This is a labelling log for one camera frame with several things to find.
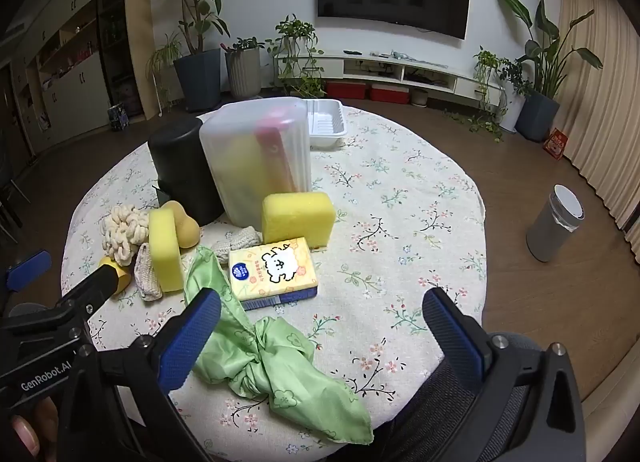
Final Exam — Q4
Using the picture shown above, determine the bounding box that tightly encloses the red paper bag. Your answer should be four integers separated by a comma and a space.
542, 128, 571, 161

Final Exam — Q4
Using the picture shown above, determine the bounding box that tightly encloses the yellow round sponge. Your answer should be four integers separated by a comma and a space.
98, 256, 132, 298

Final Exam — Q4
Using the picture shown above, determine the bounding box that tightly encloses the tall plant in dark pot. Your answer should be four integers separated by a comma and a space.
147, 0, 232, 113

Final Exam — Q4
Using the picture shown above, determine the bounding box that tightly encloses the white wall cabinet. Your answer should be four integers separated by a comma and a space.
0, 0, 113, 163

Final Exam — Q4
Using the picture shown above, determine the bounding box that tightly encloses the white television cabinet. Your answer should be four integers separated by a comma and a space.
274, 49, 506, 98

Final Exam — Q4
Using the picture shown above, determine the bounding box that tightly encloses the blue box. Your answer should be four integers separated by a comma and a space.
107, 103, 130, 133

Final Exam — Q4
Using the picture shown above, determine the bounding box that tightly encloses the grey cylindrical bin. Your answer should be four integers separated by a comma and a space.
526, 184, 586, 263

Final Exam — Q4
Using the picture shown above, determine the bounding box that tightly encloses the plant in ribbed white pot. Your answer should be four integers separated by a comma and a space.
220, 37, 265, 99

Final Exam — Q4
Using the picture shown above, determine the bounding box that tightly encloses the beige knitted cloth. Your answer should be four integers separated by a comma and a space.
132, 242, 163, 301
209, 226, 263, 263

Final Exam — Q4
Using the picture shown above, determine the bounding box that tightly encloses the cream chenille loop scrubber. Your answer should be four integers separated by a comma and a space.
101, 205, 151, 267

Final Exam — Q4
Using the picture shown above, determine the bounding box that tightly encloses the small trailing plant white pot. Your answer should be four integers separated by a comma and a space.
445, 47, 533, 143

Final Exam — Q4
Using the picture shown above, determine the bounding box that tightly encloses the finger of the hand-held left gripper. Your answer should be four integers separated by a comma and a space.
0, 250, 52, 303
55, 264, 121, 317

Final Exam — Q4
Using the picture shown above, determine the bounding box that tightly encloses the beige curtain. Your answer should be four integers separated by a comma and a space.
555, 0, 640, 243

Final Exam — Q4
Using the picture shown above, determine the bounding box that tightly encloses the large-leaf plant in dark pot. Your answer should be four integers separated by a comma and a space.
495, 0, 604, 143

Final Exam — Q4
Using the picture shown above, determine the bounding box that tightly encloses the thin grassy plant on stand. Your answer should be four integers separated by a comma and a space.
146, 32, 183, 118

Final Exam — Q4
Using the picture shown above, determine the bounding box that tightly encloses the translucent plastic container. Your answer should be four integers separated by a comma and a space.
199, 97, 313, 228

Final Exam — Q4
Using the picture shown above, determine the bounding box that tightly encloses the dark chair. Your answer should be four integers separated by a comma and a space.
0, 157, 32, 243

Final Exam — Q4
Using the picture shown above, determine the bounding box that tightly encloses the orange gourd-shaped sponge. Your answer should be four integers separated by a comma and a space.
162, 200, 201, 248

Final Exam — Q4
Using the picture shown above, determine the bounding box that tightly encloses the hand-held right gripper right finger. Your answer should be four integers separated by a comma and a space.
422, 287, 587, 462

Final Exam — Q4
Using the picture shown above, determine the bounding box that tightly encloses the red storage box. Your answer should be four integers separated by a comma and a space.
370, 84, 411, 104
326, 82, 367, 100

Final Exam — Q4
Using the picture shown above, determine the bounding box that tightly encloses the person's left hand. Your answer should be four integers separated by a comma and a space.
0, 394, 60, 462

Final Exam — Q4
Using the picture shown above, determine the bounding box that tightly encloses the yellow tissue pack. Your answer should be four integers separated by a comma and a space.
228, 237, 319, 312

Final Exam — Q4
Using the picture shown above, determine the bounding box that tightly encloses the knotted green cloth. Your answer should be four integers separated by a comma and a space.
184, 246, 375, 444

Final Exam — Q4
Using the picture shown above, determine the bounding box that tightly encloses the thick yellow sponge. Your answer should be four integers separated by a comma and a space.
262, 192, 337, 249

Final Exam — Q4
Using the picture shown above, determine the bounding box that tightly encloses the pale yellow sponge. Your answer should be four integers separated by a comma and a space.
212, 134, 273, 223

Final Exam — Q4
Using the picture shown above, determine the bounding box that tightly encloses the white plastic tray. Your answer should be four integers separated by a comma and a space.
305, 98, 347, 150

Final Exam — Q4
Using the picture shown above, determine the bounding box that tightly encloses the dark glass display cabinet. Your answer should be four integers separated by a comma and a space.
95, 0, 128, 118

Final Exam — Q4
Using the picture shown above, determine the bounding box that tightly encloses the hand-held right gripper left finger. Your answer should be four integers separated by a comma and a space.
56, 287, 223, 462

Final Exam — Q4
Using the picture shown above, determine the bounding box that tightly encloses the floral tablecloth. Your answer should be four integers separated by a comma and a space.
60, 102, 488, 462

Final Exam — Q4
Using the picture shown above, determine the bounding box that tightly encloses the pink sponge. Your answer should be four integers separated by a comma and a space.
254, 112, 298, 193

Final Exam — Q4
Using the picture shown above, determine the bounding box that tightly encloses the thin yellow sponge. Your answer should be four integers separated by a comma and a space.
148, 207, 183, 293

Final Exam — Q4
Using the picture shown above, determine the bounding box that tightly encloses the trailing pothos plant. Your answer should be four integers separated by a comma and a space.
265, 14, 328, 99

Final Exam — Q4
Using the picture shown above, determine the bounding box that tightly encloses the black cylinder canister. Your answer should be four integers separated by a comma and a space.
147, 116, 226, 225

